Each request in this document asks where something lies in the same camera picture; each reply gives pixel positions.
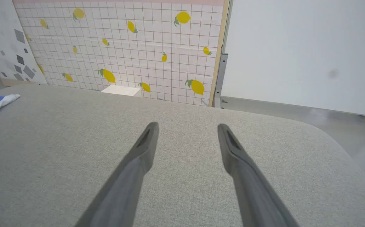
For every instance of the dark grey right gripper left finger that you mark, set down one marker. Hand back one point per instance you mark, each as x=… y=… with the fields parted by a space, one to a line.
x=128 y=179

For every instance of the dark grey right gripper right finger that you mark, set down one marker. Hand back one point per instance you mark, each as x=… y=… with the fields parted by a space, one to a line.
x=251 y=186

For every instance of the small white box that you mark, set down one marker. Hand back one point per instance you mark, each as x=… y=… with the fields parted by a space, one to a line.
x=121 y=90

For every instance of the lemon print tiled panel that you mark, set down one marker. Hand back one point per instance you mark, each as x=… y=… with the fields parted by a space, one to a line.
x=132 y=47

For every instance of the plain white panel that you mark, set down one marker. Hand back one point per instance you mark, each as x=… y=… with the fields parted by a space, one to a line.
x=305 y=53

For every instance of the grey terrazzo pattern panel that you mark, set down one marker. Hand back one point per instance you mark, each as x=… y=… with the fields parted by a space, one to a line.
x=2 y=41

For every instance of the grey metal bracket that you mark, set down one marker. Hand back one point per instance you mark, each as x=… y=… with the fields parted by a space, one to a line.
x=220 y=78

